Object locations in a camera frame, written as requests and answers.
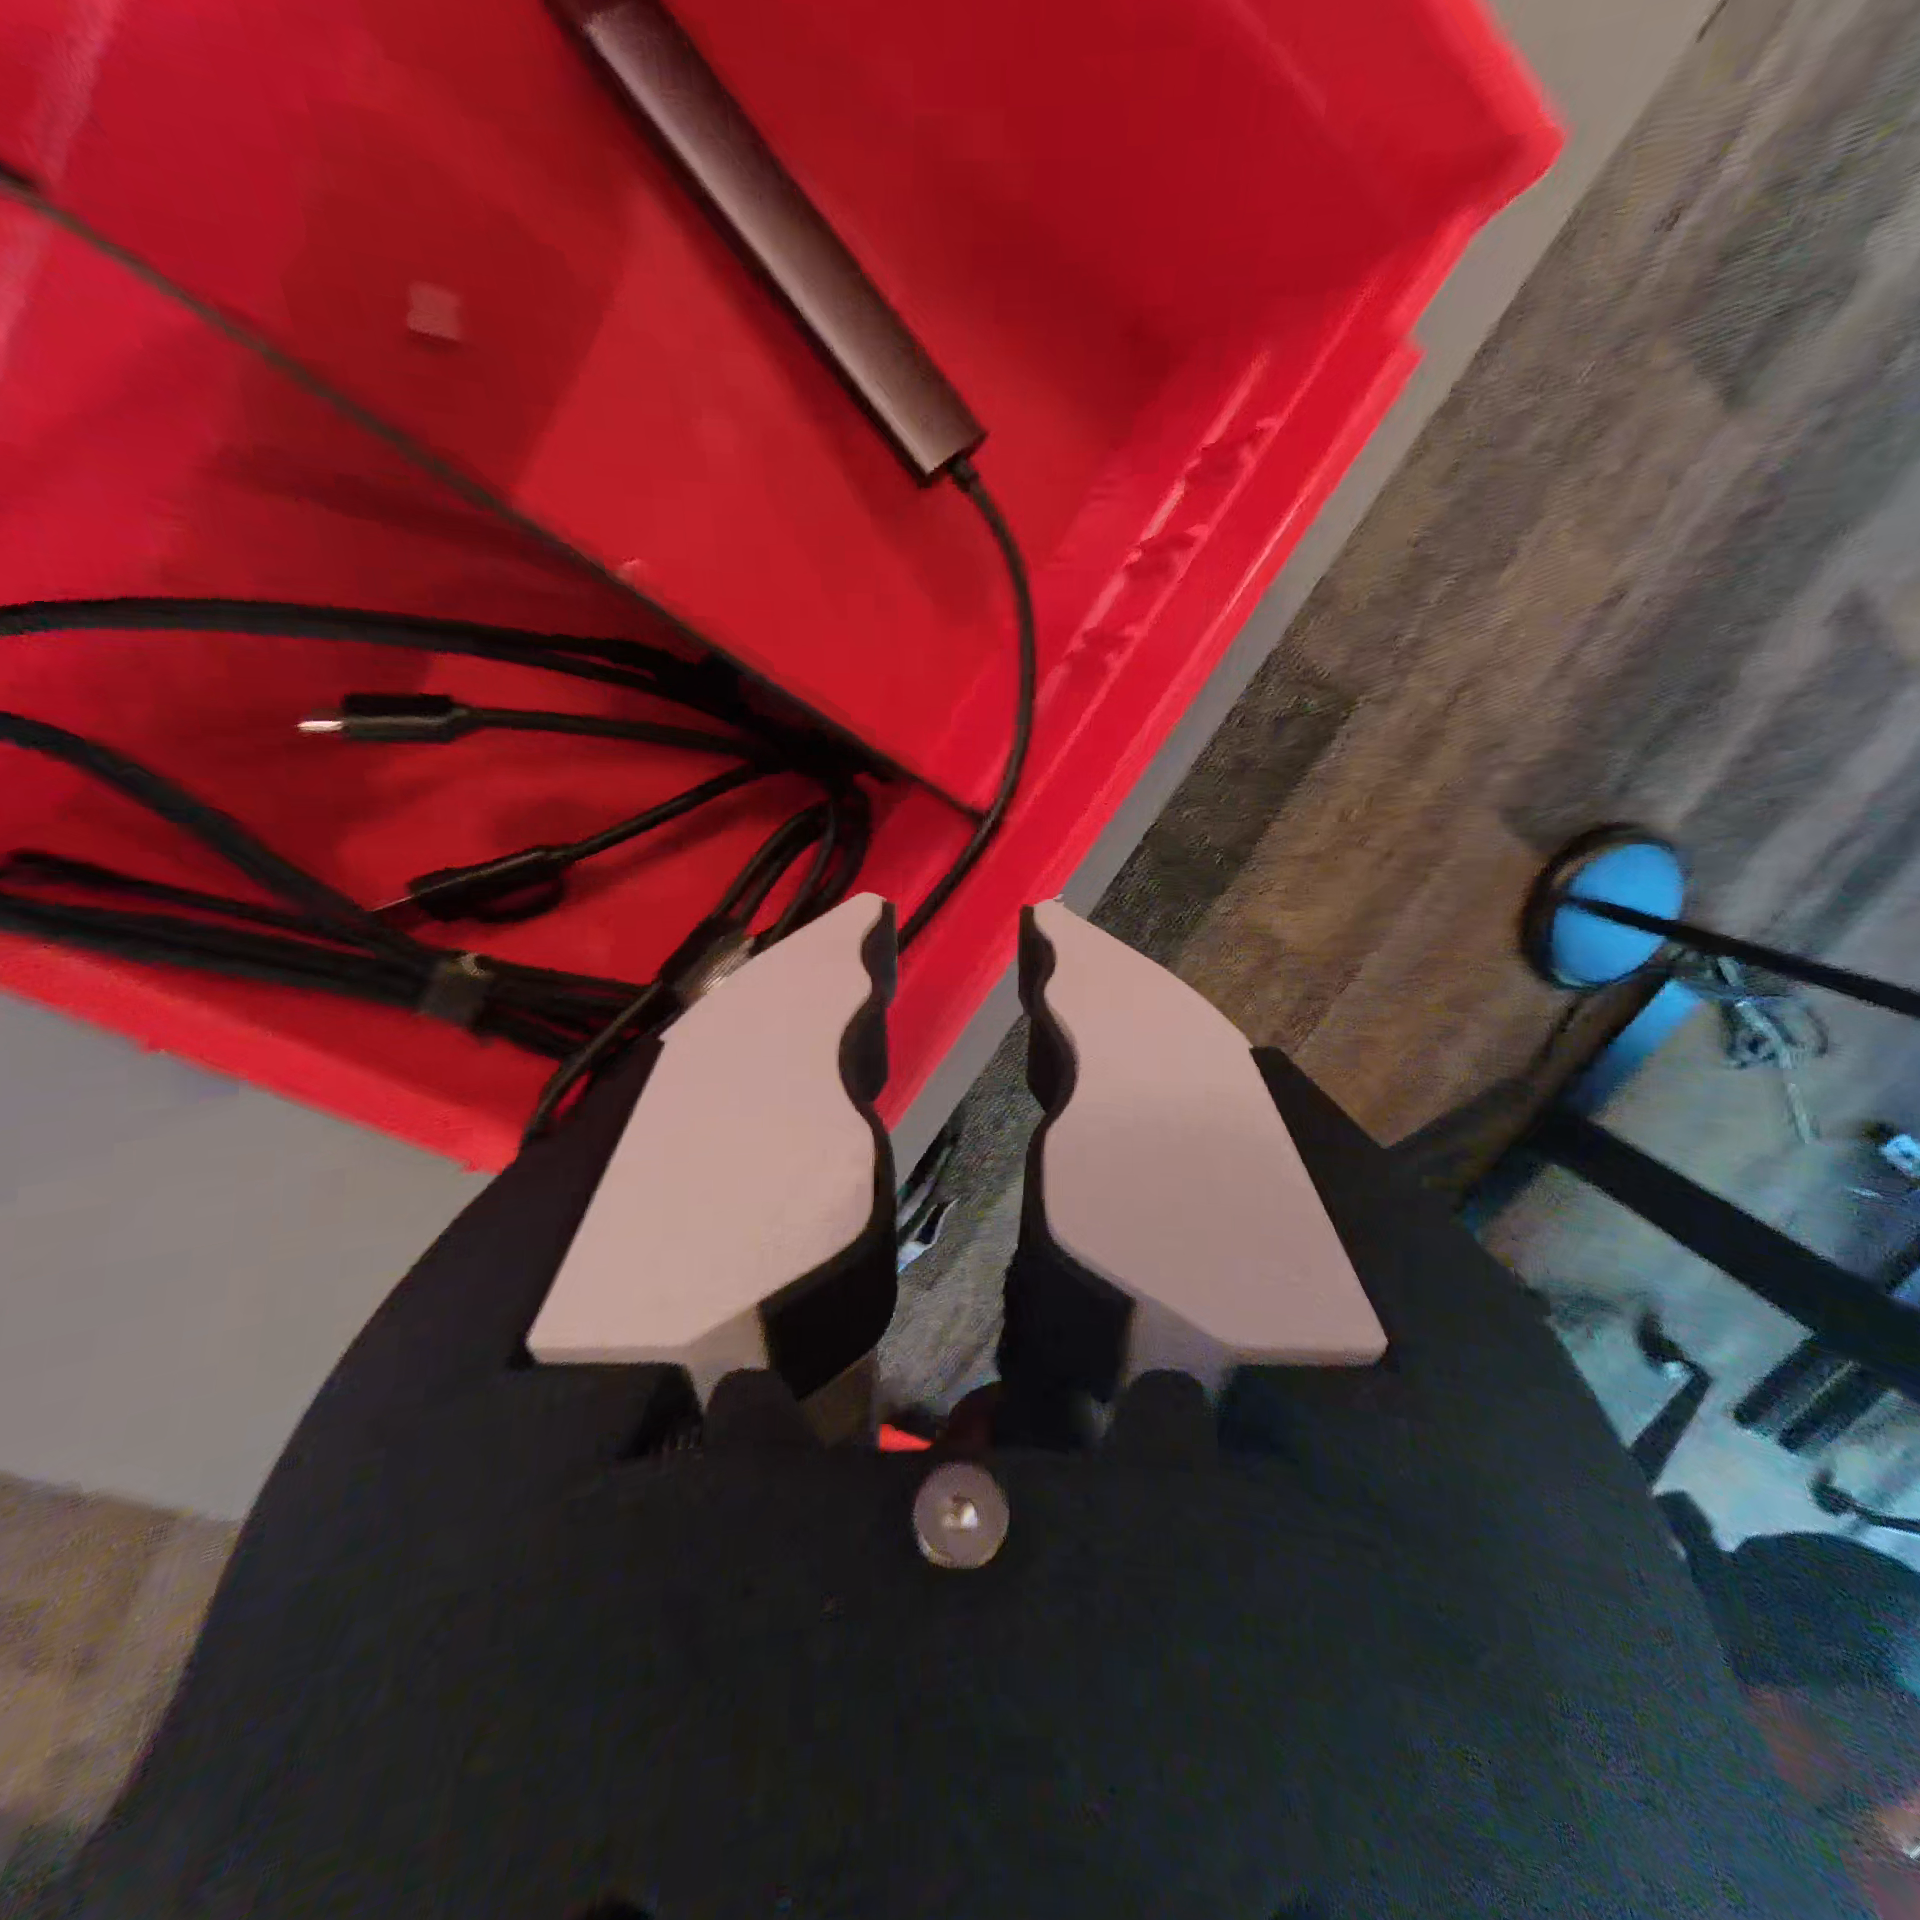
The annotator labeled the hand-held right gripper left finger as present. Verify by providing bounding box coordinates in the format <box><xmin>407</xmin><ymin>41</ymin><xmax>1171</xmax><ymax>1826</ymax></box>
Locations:
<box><xmin>527</xmin><ymin>893</ymin><xmax>903</xmax><ymax>1405</ymax></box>

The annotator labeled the grey usb hub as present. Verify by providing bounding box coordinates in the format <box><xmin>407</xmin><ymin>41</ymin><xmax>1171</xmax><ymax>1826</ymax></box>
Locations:
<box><xmin>547</xmin><ymin>0</ymin><xmax>993</xmax><ymax>486</ymax></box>

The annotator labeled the blue black stand base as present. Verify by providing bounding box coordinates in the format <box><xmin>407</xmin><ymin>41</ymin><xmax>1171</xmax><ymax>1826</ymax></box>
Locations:
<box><xmin>1522</xmin><ymin>825</ymin><xmax>1705</xmax><ymax>1120</ymax></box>

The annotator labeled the red plastic bin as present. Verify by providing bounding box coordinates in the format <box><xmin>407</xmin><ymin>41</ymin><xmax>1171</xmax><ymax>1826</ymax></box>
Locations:
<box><xmin>0</xmin><ymin>0</ymin><xmax>1568</xmax><ymax>1175</ymax></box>

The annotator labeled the black coiled cable bundle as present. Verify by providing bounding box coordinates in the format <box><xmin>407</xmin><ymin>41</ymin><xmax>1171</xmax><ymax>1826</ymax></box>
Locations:
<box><xmin>0</xmin><ymin>598</ymin><xmax>903</xmax><ymax>1144</ymax></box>

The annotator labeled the black usb-c cable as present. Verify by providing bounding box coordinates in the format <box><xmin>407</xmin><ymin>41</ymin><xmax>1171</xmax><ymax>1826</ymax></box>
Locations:
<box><xmin>376</xmin><ymin>757</ymin><xmax>781</xmax><ymax>923</ymax></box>
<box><xmin>298</xmin><ymin>693</ymin><xmax>781</xmax><ymax>753</ymax></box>

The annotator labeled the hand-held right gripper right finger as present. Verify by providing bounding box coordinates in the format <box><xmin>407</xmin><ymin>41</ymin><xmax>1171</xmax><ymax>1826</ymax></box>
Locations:
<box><xmin>996</xmin><ymin>896</ymin><xmax>1393</xmax><ymax>1409</ymax></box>

